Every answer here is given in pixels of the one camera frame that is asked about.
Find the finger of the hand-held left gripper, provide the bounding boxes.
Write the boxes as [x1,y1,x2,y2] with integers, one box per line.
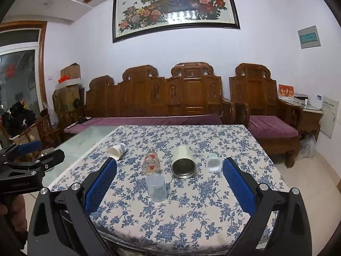
[0,140,42,161]
[16,149,66,177]

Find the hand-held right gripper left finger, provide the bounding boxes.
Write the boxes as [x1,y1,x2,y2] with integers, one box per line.
[28,158,118,256]

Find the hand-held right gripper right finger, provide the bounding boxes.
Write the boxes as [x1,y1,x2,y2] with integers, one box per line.
[222,158,312,256]

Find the small white teal cup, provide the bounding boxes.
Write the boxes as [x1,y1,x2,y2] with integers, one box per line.
[207,153,223,172]

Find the white blue print paper cup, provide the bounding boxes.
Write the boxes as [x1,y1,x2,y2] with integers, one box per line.
[108,143,127,161]

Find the translucent plastic cup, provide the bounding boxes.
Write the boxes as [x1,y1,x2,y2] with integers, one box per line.
[146,173,168,202]

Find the red flower glass cup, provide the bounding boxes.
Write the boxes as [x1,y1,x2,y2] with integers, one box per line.
[143,151,161,176]

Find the cream metal tumbler cup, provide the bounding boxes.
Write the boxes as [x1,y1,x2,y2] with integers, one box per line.
[171,145,197,180]

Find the person's left hand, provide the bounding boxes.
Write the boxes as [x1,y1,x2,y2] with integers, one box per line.
[0,193,27,233]

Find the wooden chair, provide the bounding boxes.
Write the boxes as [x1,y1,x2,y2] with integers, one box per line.
[0,113,55,150]

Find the pile of dark clothing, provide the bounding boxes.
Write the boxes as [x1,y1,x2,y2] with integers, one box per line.
[1,100,37,137]

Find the blue floral tablecloth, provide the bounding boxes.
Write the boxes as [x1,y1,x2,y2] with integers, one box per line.
[49,125,289,252]

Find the large cardboard box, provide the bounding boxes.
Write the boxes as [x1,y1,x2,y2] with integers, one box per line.
[53,84,86,114]

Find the purple armchair cushion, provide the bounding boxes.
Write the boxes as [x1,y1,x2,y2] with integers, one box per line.
[248,115,299,140]

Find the purple sofa cushion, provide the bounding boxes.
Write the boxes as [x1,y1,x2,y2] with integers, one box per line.
[64,114,223,135]

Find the clear plastic bag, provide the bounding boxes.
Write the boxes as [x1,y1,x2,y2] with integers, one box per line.
[300,133,317,158]

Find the wooden framed glass door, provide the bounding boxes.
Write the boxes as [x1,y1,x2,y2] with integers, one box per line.
[0,21,48,142]

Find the small cardboard box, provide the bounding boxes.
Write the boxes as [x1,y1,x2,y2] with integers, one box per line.
[60,63,81,80]

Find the carved wooden armchair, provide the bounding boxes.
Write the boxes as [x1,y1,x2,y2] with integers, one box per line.
[228,63,303,168]

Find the wooden side table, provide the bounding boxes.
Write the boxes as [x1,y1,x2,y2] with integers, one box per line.
[293,103,324,142]

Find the carved wooden sofa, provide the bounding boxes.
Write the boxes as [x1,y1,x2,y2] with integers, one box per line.
[85,62,251,136]

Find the red desk calendar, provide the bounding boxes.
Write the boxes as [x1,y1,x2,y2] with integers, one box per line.
[278,84,295,101]

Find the white boxes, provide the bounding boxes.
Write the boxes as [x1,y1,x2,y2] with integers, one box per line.
[294,93,309,105]

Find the white display device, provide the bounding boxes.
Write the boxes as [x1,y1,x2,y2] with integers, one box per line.
[312,94,324,110]

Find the framed peacock flower painting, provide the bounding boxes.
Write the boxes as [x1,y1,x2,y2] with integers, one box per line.
[112,0,241,44]

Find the white wall distribution box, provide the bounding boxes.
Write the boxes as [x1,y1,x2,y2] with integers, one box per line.
[320,96,337,139]

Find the grey wall panel box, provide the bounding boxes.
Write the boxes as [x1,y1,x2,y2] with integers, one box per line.
[298,26,321,49]

